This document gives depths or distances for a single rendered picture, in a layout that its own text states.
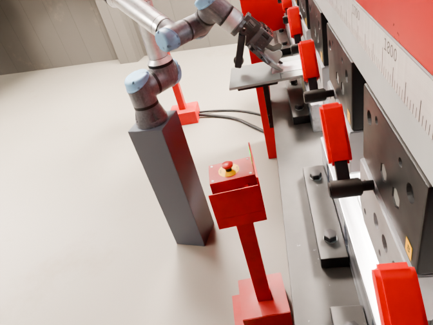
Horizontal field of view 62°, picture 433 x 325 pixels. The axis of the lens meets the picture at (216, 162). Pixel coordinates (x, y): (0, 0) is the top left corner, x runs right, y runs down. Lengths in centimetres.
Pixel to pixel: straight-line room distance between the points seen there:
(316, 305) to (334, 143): 43
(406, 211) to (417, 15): 13
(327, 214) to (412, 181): 58
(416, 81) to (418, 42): 2
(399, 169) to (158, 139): 142
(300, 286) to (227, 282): 115
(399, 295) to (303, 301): 52
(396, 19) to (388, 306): 17
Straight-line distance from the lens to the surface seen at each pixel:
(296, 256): 80
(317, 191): 89
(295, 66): 130
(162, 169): 175
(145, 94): 160
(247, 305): 165
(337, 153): 37
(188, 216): 192
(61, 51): 641
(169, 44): 122
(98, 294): 214
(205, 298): 187
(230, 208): 113
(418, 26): 24
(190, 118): 322
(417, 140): 25
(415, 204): 27
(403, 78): 26
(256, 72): 132
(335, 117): 38
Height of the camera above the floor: 150
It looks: 34 degrees down
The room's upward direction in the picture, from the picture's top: 16 degrees counter-clockwise
